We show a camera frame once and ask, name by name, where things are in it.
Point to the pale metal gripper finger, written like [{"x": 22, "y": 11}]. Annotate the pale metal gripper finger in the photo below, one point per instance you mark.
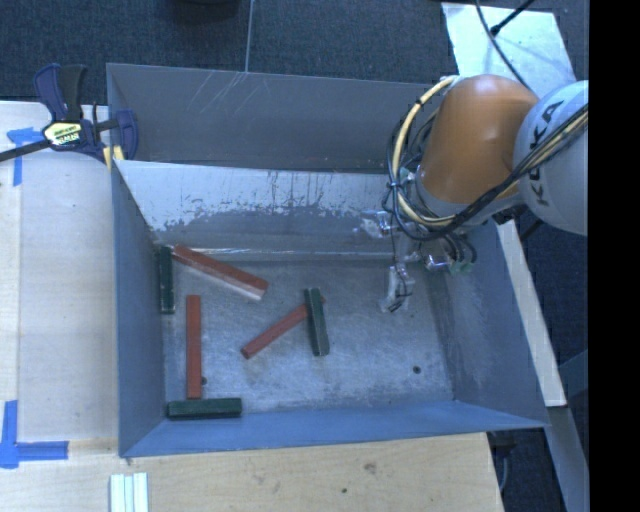
[
  {"x": 407, "y": 282},
  {"x": 388, "y": 292}
]

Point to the dark green flat block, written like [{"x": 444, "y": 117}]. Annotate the dark green flat block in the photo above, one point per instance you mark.
[
  {"x": 204, "y": 408},
  {"x": 166, "y": 280},
  {"x": 317, "y": 322}
]

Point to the grey metal bin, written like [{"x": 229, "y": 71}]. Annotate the grey metal bin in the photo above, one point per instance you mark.
[{"x": 350, "y": 370}]

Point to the red-brown flat block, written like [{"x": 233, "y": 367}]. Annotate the red-brown flat block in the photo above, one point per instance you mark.
[
  {"x": 275, "y": 331},
  {"x": 194, "y": 345},
  {"x": 220, "y": 271}
]

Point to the pale wood board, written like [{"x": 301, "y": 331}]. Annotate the pale wood board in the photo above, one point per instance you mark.
[{"x": 65, "y": 300}]

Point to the black cylinder on white bracket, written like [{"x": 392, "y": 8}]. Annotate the black cylinder on white bracket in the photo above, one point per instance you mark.
[{"x": 506, "y": 216}]

